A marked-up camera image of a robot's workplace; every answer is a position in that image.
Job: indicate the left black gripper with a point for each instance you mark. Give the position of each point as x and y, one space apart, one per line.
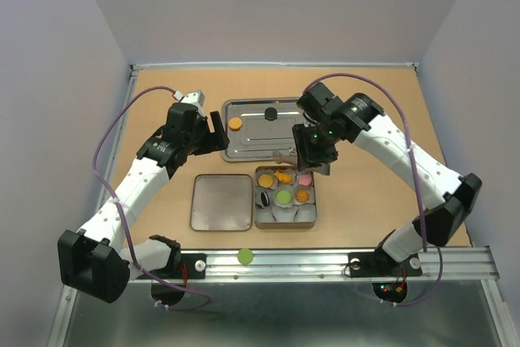
215 141

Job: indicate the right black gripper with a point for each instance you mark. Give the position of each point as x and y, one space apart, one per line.
305 152

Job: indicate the orange round cookie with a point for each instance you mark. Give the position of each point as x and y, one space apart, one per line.
235 124

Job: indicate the silver metal tray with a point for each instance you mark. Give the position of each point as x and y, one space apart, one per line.
259 137

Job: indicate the pink round cookie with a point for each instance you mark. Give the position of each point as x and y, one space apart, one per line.
306 180

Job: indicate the orange fish cookie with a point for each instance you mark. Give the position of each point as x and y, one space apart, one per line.
283 177

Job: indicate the black round cookie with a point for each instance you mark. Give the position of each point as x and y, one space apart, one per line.
270 114

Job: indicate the brown flower cookie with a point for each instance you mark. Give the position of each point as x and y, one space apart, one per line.
302 196

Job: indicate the green round cookie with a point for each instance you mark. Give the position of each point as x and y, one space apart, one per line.
284 198
245 256

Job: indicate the square tin lid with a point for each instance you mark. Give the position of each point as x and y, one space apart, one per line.
222 203

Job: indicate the black sandwich cookie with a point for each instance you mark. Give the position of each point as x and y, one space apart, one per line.
263 199

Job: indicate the metal tongs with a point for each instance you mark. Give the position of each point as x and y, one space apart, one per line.
291 157

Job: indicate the orange waffle cookie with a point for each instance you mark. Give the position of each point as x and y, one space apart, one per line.
265 181

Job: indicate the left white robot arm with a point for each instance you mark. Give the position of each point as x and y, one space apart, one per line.
99 259

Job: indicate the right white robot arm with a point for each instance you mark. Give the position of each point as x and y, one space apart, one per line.
445 197

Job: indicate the square cookie tin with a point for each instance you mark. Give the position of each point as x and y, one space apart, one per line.
295 216

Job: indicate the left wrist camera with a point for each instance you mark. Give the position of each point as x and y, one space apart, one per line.
195 98

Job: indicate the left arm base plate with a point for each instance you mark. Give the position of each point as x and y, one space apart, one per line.
190 266

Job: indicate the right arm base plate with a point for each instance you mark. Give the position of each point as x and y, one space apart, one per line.
373 264

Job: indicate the aluminium front rail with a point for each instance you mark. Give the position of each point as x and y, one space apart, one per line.
327 265

